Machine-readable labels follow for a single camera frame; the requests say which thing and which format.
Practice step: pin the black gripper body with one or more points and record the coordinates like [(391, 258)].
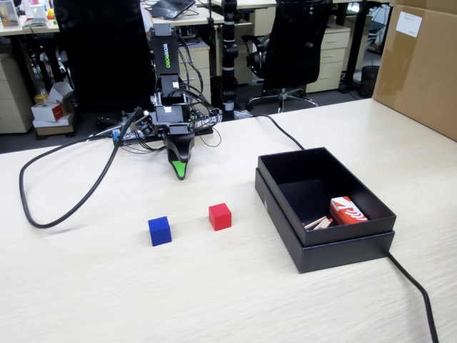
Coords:
[(171, 118)]

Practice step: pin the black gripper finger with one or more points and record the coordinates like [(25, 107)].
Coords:
[(180, 148), (179, 169)]

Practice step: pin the red cube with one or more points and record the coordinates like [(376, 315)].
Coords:
[(220, 216)]

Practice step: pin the blue cube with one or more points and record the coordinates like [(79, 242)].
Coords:
[(159, 232)]

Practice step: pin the beige drawer cabinet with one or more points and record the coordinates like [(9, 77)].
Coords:
[(194, 68)]

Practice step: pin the robot controller circuit board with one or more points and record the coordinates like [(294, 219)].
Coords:
[(117, 136)]

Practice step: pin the black jointed stand pole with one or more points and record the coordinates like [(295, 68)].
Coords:
[(228, 53)]

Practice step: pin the black high-back office chair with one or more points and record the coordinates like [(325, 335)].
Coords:
[(103, 53)]

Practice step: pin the light wooden office desk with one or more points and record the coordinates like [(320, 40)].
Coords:
[(200, 19), (21, 30)]

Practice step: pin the black laptop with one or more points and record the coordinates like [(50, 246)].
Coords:
[(171, 8)]

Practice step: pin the open white carton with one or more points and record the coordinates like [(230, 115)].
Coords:
[(60, 91)]

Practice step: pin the flat brown carton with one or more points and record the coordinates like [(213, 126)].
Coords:
[(53, 128)]

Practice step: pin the white red small carton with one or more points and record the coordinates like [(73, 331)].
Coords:
[(50, 112)]

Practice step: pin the open black box tray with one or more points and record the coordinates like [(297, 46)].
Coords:
[(314, 200)]

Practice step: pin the wooden match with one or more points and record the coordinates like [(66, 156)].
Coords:
[(314, 221), (325, 225), (320, 224)]

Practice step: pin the black mesh office chair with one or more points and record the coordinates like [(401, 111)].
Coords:
[(296, 43)]

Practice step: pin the yellow toy figure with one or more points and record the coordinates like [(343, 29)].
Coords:
[(51, 14)]

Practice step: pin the beige side cabinet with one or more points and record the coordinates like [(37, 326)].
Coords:
[(12, 100)]

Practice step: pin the white desktop gadget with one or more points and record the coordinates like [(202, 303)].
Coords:
[(36, 14)]

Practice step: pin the beige three-drawer cabinet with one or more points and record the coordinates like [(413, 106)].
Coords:
[(330, 57)]

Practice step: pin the orange white matchbox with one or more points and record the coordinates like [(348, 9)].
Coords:
[(348, 211)]

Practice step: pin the black open box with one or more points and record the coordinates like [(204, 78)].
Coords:
[(342, 255)]

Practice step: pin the framed picture stand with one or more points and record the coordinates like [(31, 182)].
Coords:
[(9, 14)]

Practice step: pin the black mesh trash bin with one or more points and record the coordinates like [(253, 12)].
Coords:
[(368, 82)]

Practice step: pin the large brown cardboard box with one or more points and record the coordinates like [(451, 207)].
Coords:
[(421, 71)]

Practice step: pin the white shipping label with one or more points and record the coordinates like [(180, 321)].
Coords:
[(409, 24)]

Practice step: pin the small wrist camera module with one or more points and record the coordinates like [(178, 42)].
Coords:
[(144, 125)]

